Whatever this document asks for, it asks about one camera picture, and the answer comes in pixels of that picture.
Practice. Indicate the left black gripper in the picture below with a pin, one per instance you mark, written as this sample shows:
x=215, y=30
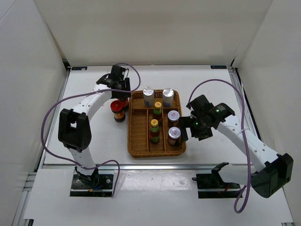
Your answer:
x=125, y=84

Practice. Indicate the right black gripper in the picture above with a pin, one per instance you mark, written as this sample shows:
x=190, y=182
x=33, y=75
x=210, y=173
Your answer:
x=186, y=122

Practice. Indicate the dark spice jar white lid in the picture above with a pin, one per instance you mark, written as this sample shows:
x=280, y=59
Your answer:
x=173, y=117

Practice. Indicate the pink spice jar white lid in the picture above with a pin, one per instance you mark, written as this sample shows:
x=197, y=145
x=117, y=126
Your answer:
x=174, y=135

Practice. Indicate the yellow cap sauce bottle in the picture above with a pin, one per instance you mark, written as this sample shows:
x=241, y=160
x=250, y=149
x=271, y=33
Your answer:
x=154, y=133
x=157, y=112

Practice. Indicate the red cap sauce jar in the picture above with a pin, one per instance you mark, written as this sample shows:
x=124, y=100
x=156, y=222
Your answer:
x=125, y=103
x=118, y=111

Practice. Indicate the silver cap white shaker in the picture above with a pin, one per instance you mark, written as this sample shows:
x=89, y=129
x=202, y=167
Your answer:
x=167, y=97
x=148, y=96

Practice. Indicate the yellow cap sauce bottle front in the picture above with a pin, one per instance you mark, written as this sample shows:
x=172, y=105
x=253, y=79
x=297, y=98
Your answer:
x=154, y=133

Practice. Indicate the red cap sauce jar front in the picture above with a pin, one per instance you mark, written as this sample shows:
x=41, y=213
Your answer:
x=118, y=111

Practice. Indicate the silver cap white shaker front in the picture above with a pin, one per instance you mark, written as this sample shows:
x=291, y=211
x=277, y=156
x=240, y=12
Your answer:
x=148, y=96

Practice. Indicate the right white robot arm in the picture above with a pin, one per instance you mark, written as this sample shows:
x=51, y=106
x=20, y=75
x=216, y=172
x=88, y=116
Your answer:
x=270, y=171

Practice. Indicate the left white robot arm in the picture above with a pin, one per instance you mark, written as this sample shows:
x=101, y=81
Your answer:
x=74, y=124

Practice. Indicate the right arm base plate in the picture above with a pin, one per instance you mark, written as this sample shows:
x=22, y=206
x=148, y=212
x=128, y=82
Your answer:
x=209, y=187

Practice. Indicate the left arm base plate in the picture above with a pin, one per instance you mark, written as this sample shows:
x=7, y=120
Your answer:
x=101, y=186

